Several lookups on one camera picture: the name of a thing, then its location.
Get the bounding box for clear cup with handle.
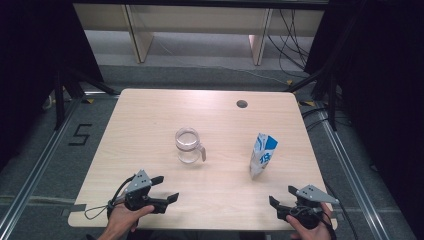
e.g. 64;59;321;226
174;127;207;165

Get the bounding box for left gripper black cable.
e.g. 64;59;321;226
83;175;137;221

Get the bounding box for black metal stand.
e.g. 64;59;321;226
54;67;120;132
284;66;339;132

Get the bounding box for beige wooden desk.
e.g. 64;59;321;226
73;3;326;67

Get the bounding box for blue white milk pouch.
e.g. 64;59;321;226
249;132;279;180

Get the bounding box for black floor cables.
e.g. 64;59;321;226
300;105;352;132

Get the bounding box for black hanging cables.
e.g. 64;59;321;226
266;9;312;80

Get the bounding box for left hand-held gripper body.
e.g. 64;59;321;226
123;169;169;215

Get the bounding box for person's left hand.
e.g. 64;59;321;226
105;201;156;234

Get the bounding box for person's right hand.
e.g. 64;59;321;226
285;202;335;240

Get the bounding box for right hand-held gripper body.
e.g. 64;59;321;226
277;184;341;231

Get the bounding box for aluminium floor rail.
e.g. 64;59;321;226
319;111;392;240
0;97;83;232

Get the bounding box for dark curtain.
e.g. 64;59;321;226
0;0;105;169
303;0;424;240

